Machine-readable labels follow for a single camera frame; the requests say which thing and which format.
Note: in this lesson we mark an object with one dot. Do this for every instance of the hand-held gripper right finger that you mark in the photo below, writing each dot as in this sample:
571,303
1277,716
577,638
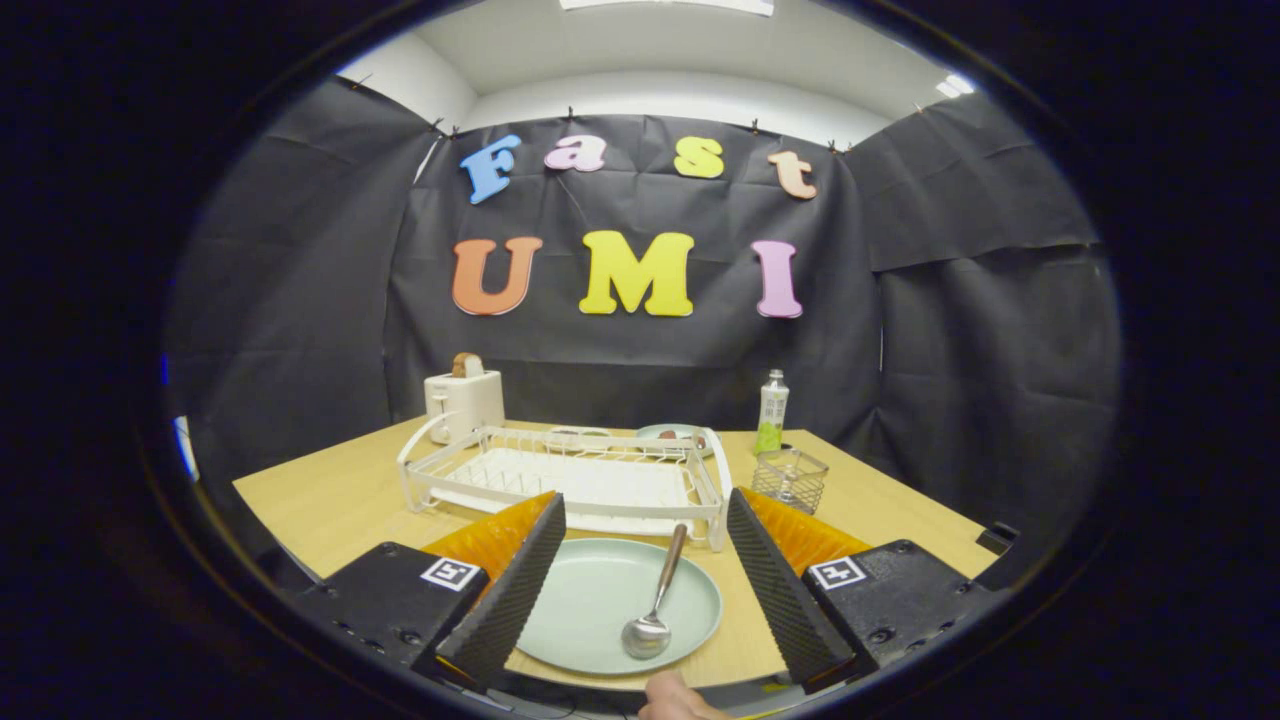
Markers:
775,590

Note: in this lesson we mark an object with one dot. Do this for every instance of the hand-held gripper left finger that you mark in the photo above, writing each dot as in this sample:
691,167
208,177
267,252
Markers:
515,590

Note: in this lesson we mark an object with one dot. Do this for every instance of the light green plate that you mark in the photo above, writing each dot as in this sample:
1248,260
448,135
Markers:
600,600

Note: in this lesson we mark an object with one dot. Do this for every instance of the metal spoon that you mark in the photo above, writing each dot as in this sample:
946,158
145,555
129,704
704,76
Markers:
648,635

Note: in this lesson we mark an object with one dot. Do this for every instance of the white divided sauce dish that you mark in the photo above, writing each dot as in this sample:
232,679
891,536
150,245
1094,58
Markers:
580,433

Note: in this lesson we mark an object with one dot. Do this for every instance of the small plate with meat slices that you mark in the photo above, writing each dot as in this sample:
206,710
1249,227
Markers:
672,430

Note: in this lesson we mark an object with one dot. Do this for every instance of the green label drink bottle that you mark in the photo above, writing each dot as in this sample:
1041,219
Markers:
772,410

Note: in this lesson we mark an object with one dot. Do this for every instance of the white toaster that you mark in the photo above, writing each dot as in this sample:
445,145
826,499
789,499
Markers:
465,402

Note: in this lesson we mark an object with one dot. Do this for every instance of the small black clamp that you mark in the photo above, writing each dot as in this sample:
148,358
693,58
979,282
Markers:
998,538

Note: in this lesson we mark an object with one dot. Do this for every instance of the brown bread slice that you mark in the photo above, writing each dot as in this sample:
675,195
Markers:
466,365

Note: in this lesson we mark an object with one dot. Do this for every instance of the black backdrop cloth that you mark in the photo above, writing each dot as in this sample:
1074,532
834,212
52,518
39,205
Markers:
650,370

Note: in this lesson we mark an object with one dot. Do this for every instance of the small ceiling light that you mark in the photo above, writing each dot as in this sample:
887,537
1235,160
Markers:
955,85

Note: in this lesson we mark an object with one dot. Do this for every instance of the long ceiling light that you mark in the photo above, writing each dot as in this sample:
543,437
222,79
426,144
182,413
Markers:
665,5

